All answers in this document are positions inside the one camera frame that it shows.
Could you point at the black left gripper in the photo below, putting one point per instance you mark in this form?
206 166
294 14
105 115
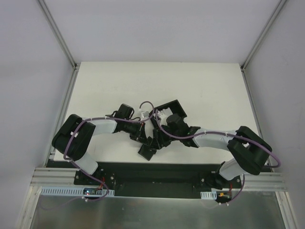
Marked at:
142 134

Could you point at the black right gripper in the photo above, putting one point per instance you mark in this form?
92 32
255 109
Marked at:
159 139

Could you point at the black leather card holder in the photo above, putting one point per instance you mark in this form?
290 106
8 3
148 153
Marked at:
149 149

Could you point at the black plastic card tray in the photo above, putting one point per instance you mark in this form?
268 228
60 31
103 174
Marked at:
174 106

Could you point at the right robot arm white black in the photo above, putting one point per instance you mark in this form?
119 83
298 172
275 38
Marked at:
250 152

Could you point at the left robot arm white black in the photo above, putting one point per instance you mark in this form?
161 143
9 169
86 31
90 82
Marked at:
73 138

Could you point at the white cards in tray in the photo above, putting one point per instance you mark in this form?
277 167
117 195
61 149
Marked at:
164 113

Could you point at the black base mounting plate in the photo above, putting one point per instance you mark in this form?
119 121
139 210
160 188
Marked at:
146 180

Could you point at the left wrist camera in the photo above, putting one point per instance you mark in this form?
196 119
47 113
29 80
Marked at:
144 115

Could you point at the right white cable duct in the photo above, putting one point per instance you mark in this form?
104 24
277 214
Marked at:
209 195

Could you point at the white cable duct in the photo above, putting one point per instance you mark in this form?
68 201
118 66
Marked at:
76 192
209 195

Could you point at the left white cable duct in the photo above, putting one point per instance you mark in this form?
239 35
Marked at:
76 192

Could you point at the aluminium front frame rail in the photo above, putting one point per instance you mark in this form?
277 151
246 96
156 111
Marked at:
64 177

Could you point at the right aluminium frame post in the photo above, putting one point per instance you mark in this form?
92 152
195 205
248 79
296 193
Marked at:
262 35

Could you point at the aluminium frame post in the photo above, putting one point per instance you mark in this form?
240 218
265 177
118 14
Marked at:
56 32
262 35

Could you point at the left aluminium frame post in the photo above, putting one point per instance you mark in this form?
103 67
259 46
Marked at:
56 32

